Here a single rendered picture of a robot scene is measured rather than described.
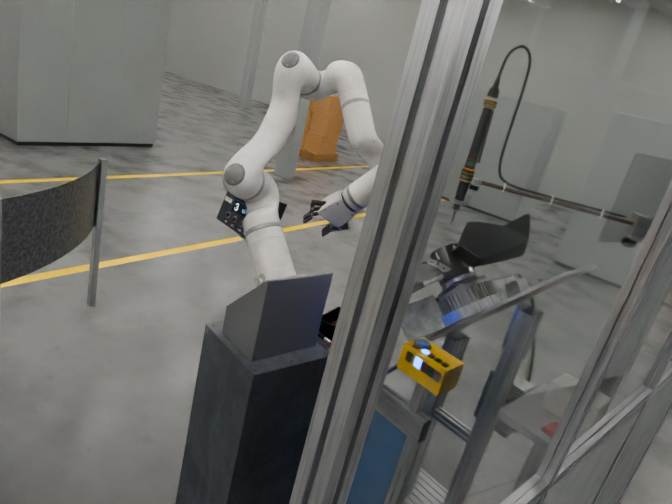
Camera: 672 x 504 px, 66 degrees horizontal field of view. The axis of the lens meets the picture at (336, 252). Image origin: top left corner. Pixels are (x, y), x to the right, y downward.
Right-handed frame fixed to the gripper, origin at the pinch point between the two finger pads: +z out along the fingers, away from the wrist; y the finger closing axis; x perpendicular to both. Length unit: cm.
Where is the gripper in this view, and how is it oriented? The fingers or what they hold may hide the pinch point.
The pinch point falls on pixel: (315, 224)
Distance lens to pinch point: 169.5
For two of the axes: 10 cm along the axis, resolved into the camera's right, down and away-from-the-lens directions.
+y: -6.9, -4.8, -5.5
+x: 0.1, 7.5, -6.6
